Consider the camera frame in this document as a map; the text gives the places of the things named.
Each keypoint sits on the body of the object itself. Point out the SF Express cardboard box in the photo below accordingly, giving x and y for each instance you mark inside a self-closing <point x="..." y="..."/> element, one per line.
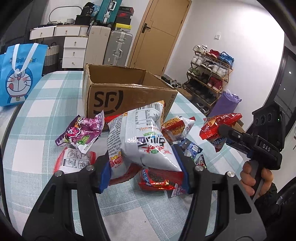
<point x="115" y="90"/>

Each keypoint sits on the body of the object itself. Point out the blue Oreo pack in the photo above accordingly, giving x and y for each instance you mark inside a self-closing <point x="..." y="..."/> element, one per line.
<point x="192" y="150"/>

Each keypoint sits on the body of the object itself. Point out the woven laundry basket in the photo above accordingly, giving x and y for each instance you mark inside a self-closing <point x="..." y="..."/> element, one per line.
<point x="51" y="59"/>

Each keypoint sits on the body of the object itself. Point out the purple candy bag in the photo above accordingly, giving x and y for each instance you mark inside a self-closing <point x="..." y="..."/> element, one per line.
<point x="82" y="132"/>

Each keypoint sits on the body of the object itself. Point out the shoe rack with shoes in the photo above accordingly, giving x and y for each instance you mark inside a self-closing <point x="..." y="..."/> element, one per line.
<point x="207" y="76"/>

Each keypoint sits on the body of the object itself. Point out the teal suitcase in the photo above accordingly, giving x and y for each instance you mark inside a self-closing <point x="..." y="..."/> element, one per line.
<point x="107" y="12"/>

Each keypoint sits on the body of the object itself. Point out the white drawer desk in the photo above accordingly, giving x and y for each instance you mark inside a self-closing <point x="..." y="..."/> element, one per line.
<point x="75" y="42"/>

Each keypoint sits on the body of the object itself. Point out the black bag on desk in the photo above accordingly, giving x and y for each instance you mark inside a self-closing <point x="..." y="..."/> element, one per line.
<point x="88" y="14"/>

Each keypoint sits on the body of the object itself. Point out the blue Doraemon tote bag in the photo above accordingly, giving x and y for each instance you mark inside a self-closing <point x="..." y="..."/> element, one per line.
<point x="21" y="69"/>

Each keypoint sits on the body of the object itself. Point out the red corn snack bag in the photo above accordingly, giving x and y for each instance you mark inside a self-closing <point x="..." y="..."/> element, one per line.
<point x="210" y="130"/>

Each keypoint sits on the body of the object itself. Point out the white noodle snack bag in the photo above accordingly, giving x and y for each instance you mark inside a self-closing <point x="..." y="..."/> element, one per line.
<point x="135" y="141"/>

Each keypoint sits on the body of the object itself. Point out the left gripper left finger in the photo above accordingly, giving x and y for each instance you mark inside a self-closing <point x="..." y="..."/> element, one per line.
<point x="99" y="178"/>

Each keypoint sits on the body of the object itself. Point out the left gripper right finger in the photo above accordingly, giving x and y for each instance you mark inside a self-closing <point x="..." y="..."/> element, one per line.
<point x="195" y="182"/>

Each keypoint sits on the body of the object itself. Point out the stacked shoe boxes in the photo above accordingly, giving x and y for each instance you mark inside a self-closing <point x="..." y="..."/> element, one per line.
<point x="123" y="19"/>

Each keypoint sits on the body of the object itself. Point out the purple gift bag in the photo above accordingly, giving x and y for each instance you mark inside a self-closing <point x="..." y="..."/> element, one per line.
<point x="227" y="103"/>

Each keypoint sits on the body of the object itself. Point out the red white snack packet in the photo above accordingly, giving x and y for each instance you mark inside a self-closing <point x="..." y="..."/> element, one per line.
<point x="72" y="160"/>

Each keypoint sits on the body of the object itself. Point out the wooden door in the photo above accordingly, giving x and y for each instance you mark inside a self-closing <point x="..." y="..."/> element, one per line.
<point x="157" y="35"/>

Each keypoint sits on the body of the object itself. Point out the red Oreo pack small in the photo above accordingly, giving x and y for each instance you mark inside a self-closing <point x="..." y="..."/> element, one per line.
<point x="153" y="180"/>

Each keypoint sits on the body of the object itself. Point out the beige suitcase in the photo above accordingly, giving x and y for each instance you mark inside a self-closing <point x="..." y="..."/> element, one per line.
<point x="96" y="45"/>

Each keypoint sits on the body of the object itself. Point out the silver suitcase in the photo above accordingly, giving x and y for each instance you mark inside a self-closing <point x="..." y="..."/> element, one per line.
<point x="118" y="47"/>

